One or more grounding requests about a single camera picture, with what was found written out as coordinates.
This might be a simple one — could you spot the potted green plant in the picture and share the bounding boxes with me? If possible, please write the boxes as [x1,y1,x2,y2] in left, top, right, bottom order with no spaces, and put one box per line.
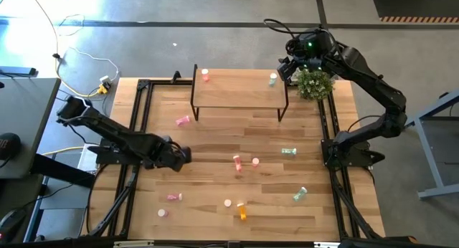
[295,69,335,101]

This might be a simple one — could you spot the silver bracket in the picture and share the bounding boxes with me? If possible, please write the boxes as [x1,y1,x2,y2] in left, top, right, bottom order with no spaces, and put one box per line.
[313,242,355,248]
[113,240,155,248]

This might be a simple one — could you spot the dark flat device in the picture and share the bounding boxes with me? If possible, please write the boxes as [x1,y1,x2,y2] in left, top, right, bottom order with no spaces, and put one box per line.
[0,65,38,78]

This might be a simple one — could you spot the black computer mouse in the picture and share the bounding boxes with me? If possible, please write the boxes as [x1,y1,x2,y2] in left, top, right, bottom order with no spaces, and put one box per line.
[0,208,28,242]

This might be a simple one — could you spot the yellow cable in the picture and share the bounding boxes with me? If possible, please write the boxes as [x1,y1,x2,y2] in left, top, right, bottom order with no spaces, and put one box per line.
[27,0,110,98]
[41,146,87,156]

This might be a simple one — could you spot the grey metal table frame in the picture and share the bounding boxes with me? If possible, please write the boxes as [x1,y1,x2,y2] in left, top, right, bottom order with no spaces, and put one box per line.
[394,91,459,201]

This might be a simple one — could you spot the black aluminium rig frame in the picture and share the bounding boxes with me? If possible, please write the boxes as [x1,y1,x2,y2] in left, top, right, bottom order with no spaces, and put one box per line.
[80,78,419,248]

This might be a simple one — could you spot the black mat hazard stripe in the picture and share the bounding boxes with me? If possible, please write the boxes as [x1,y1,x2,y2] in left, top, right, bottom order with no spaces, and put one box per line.
[371,0,459,24]

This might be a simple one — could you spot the wooden shelf black metal frame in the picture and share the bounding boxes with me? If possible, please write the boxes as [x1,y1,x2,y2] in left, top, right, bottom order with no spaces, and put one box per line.
[189,64,292,123]

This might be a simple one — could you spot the blue metal leg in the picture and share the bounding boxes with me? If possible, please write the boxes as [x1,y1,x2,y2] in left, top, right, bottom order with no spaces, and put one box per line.
[23,194,46,244]

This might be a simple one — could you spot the white cable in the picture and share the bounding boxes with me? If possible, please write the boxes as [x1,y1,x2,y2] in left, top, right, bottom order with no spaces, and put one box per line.
[55,13,121,82]

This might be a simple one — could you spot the grey desk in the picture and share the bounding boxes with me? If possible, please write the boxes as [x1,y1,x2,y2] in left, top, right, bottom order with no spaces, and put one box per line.
[0,77,62,180]

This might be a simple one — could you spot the black bar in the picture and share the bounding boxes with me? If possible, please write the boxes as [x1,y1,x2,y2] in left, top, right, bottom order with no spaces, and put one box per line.
[30,153,97,189]

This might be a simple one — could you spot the white box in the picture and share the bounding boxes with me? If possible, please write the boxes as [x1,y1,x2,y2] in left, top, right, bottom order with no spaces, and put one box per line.
[77,143,100,173]

